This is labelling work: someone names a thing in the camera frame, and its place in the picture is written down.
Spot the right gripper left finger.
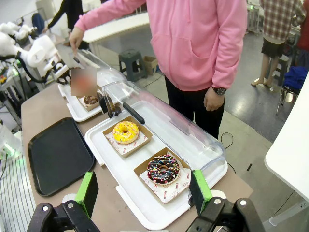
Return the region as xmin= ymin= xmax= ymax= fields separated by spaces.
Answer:
xmin=26 ymin=170 xmax=101 ymax=232

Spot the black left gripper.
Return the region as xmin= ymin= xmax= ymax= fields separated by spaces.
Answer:
xmin=57 ymin=72 xmax=72 ymax=86

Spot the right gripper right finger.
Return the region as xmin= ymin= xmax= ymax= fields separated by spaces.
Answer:
xmin=184 ymin=169 xmax=266 ymax=232

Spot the clear display cover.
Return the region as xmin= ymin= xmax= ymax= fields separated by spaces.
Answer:
xmin=55 ymin=44 xmax=126 ymax=90
xmin=100 ymin=81 xmax=227 ymax=171

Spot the person's right forearm pink sleeve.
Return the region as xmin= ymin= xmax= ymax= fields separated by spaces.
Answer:
xmin=74 ymin=0 xmax=145 ymax=32

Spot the person's left forearm pink sleeve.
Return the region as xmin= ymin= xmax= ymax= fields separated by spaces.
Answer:
xmin=211 ymin=29 xmax=249 ymax=89

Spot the chocolate donut with nuts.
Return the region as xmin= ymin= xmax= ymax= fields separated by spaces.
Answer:
xmin=84 ymin=92 xmax=104 ymax=106

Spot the white display tray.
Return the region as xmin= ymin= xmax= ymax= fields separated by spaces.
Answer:
xmin=57 ymin=82 xmax=123 ymax=123
xmin=84 ymin=100 xmax=229 ymax=231

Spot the brown cardboard donut box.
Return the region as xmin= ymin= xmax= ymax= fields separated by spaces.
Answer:
xmin=77 ymin=91 xmax=105 ymax=112
xmin=133 ymin=147 xmax=192 ymax=205
xmin=102 ymin=115 xmax=154 ymax=159

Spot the black serving tray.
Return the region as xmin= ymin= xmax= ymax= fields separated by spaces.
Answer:
xmin=27 ymin=117 xmax=96 ymax=197

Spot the chocolate donut with colourful sprinkles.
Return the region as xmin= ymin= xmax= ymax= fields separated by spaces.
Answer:
xmin=146 ymin=154 xmax=181 ymax=186

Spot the yellow sprinkled donut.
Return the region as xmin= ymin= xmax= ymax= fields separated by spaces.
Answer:
xmin=112 ymin=120 xmax=140 ymax=145

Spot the person's right hand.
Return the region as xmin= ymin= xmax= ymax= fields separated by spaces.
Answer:
xmin=69 ymin=27 xmax=84 ymax=56

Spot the person's left hand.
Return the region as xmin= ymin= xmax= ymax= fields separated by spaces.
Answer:
xmin=204 ymin=88 xmax=225 ymax=112

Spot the blue chair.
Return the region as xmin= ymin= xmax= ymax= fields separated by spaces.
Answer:
xmin=31 ymin=12 xmax=46 ymax=35

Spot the person in black clothes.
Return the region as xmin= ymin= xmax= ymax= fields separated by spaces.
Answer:
xmin=46 ymin=0 xmax=84 ymax=31

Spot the grey plastic stool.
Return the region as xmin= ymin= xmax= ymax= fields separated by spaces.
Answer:
xmin=118 ymin=49 xmax=148 ymax=83

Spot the large white table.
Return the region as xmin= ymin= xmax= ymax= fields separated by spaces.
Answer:
xmin=264 ymin=71 xmax=309 ymax=227

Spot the black wrist watch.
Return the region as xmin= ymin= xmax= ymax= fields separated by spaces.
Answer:
xmin=211 ymin=86 xmax=228 ymax=96

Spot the person in pink hoodie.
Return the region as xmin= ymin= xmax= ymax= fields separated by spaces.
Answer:
xmin=74 ymin=0 xmax=249 ymax=140

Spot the blue cloth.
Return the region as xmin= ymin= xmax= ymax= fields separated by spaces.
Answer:
xmin=283 ymin=65 xmax=309 ymax=90

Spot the person in red top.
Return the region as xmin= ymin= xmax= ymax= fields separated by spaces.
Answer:
xmin=296 ymin=13 xmax=309 ymax=71

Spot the person in plaid shirt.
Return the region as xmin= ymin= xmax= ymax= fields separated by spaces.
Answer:
xmin=250 ymin=0 xmax=307 ymax=88

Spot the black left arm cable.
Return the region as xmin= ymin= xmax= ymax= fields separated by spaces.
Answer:
xmin=17 ymin=57 xmax=53 ymax=84

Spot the black floor cable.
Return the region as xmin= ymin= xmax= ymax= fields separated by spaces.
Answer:
xmin=220 ymin=131 xmax=239 ymax=174

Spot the metal frame chair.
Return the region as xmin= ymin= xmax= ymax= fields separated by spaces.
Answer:
xmin=276 ymin=85 xmax=301 ymax=116

